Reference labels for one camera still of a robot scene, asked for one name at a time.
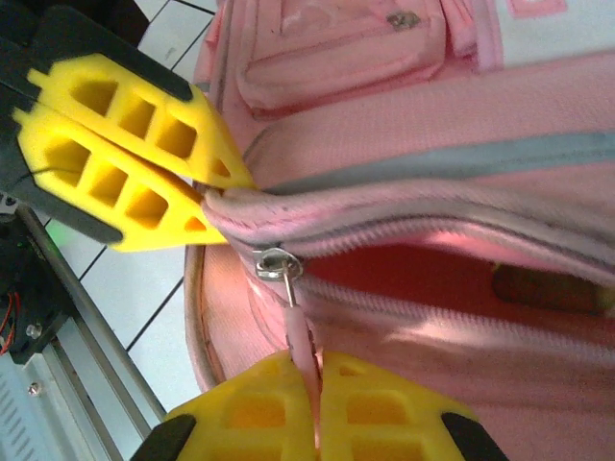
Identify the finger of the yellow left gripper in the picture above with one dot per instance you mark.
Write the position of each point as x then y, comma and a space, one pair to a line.
192, 235
211, 144

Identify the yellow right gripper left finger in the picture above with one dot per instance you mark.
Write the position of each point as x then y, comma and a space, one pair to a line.
216, 401

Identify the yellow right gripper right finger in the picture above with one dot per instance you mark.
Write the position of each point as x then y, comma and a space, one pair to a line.
432, 401

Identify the pink backpack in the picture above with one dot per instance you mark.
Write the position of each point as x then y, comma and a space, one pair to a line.
432, 120

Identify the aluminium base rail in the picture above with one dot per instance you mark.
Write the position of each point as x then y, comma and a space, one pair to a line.
72, 384

